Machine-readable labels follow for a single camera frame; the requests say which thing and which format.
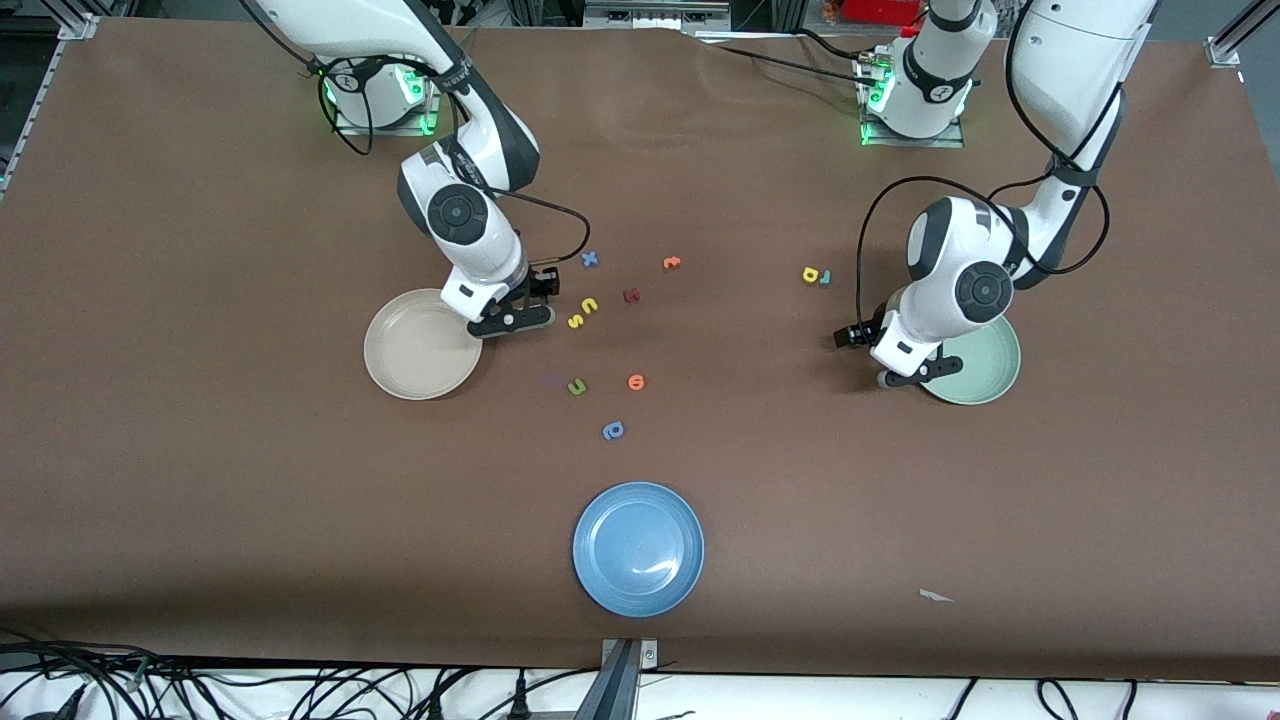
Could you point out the aluminium frame profile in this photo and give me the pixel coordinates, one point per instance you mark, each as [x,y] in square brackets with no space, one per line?
[75,25]

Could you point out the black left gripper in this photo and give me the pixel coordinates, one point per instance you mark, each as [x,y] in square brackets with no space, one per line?
[866,332]

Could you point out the blue round plate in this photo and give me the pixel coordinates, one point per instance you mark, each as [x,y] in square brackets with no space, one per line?
[638,549]

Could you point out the beige round plate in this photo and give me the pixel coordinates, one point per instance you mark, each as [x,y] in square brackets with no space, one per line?
[415,350]

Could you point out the blue letter a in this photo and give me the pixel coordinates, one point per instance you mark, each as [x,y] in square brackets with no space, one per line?
[613,431]

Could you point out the aluminium profile bracket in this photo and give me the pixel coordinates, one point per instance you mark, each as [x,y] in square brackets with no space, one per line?
[620,680]

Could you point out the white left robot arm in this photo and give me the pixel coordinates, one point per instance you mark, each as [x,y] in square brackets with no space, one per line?
[960,290]

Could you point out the red box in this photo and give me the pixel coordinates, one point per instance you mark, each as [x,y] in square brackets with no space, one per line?
[880,10]

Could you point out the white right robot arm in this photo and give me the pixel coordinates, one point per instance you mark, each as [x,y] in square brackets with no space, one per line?
[460,215]

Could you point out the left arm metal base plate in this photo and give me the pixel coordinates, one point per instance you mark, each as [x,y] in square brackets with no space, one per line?
[910,143]

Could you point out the white paper scrap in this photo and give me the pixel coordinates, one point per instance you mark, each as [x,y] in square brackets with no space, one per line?
[930,596]

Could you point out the black plug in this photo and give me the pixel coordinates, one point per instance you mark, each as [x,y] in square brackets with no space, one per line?
[68,706]
[520,700]
[435,706]

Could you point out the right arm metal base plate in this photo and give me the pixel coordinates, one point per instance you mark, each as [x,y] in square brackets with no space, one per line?
[385,131]

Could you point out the brown table cover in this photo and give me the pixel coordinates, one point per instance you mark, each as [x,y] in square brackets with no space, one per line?
[200,500]

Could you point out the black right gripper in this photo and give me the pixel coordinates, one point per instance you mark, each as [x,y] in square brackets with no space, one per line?
[535,286]

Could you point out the green round plate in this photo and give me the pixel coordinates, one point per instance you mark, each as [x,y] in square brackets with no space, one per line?
[985,370]

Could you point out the aluminium frame corner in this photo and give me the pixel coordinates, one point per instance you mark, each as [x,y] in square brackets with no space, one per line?
[1225,48]

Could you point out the grey metal box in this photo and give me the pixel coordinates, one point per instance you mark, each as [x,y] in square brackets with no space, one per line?
[655,12]

